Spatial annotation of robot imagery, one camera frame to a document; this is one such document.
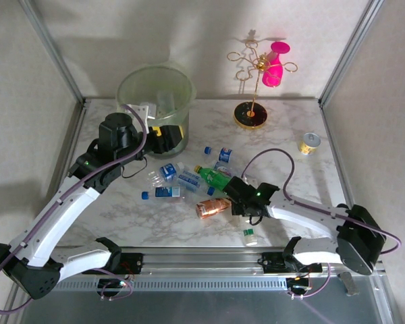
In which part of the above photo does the copper coloured bottle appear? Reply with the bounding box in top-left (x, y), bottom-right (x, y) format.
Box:
top-left (194, 197), bottom-right (234, 219)

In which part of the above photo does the blue label bottle white cap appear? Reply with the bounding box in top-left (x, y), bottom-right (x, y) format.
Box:
top-left (147, 161), bottom-right (186, 189)

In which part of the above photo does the green Sprite bottle yellow cap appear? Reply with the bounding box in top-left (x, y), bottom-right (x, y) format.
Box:
top-left (193, 164), bottom-right (236, 192)

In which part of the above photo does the soda water bottle blue cap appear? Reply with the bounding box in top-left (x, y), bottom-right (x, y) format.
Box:
top-left (176, 170), bottom-right (217, 197)

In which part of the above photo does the Pepsi label bottle blue cap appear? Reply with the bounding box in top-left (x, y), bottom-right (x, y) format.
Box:
top-left (203, 145), bottom-right (234, 163)

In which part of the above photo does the clear bin with green liner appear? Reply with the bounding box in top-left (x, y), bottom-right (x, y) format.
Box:
top-left (116, 63), bottom-right (197, 159)

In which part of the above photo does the red white label clear bottle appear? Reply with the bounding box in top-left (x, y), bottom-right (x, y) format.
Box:
top-left (213, 161), bottom-right (233, 177)

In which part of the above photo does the yellow tin can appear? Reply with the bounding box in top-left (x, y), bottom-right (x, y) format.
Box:
top-left (297, 132), bottom-right (322, 157)

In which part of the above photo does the grey metal latch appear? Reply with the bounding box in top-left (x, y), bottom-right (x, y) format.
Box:
top-left (337, 271), bottom-right (358, 297)

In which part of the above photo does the pink wine glass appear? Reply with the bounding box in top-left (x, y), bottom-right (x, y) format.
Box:
top-left (261, 40), bottom-right (291, 88)

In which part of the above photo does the aluminium table side rail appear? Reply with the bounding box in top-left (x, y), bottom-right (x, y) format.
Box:
top-left (47, 98), bottom-right (90, 210)

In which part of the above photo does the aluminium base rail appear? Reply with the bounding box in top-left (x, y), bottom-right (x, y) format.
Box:
top-left (52, 248), bottom-right (384, 279)

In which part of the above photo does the gold wire glass rack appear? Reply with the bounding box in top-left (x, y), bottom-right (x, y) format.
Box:
top-left (226, 39), bottom-right (298, 131)

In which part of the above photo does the slotted grey cable duct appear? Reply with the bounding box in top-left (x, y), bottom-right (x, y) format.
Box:
top-left (55, 277), bottom-right (288, 292)

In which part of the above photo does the aluminium corner post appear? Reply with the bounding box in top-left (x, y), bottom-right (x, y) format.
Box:
top-left (18, 0), bottom-right (88, 104)
top-left (319, 0), bottom-right (385, 105)

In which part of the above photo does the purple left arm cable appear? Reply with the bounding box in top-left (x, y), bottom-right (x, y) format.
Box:
top-left (0, 103), bottom-right (149, 315)

